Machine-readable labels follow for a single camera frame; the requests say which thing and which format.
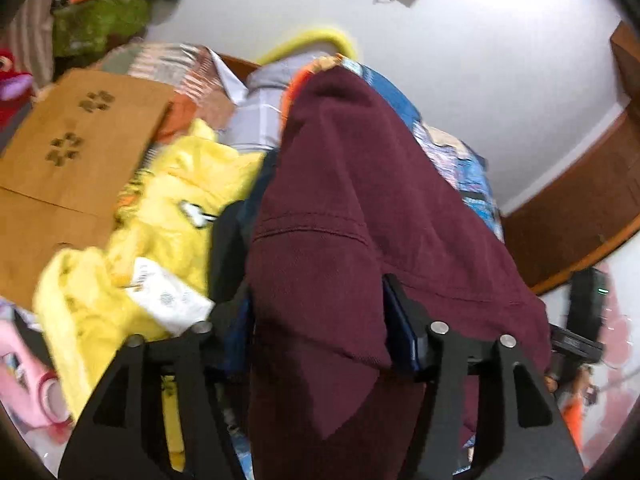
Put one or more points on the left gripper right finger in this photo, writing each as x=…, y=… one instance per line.
x=485, y=413

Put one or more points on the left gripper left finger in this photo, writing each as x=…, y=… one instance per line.
x=122, y=431

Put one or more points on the maroon polo shirt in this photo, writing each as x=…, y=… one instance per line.
x=355, y=197

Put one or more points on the yellow garment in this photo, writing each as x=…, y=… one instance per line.
x=151, y=276

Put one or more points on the blue patchwork quilt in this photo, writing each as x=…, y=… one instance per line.
x=456, y=162

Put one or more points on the blue denim jeans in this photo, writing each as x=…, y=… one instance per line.
x=245, y=239

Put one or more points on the brown cardboard box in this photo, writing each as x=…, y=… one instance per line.
x=62, y=170

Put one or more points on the grey plaid shirt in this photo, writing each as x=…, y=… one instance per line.
x=255, y=123

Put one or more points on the pink heart wall decoration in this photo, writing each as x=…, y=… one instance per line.
x=617, y=375

